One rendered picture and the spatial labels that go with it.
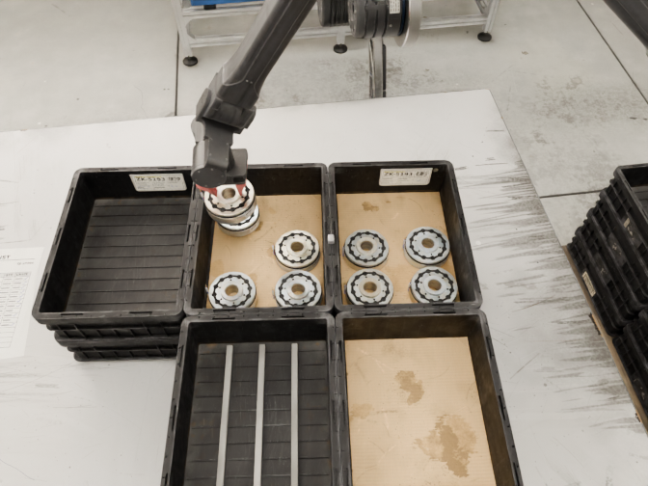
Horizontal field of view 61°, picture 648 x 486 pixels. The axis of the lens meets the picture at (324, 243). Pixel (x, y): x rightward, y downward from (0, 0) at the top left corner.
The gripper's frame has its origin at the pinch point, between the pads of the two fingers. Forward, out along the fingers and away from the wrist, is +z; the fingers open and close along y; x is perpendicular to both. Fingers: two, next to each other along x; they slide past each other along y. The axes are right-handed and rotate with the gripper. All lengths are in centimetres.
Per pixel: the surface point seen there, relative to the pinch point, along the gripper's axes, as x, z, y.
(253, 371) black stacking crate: -31.1, 20.0, 3.3
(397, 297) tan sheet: -14.8, 22.1, 34.6
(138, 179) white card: 15.5, 15.1, -25.5
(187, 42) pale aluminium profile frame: 172, 103, -51
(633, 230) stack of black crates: 21, 59, 114
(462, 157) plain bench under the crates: 38, 40, 60
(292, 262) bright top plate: -6.7, 19.0, 11.5
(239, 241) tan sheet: 1.2, 22.0, -1.4
